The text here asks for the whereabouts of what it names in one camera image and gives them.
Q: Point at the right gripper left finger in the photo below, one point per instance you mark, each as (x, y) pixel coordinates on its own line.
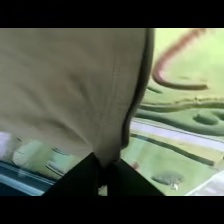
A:
(80, 181)

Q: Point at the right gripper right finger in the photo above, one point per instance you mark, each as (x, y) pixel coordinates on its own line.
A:
(130, 183)

